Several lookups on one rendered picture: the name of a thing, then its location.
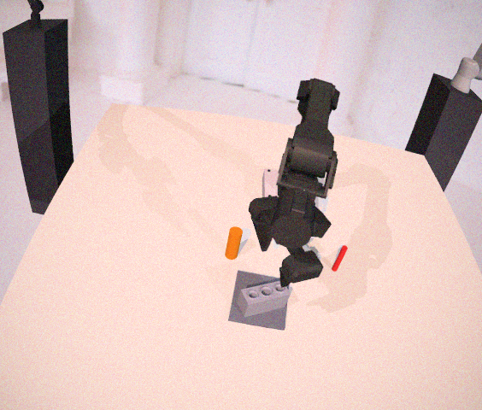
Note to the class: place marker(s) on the red peg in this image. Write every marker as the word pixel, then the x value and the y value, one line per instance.
pixel 340 257

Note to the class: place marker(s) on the orange cylinder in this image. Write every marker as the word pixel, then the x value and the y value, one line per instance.
pixel 233 242

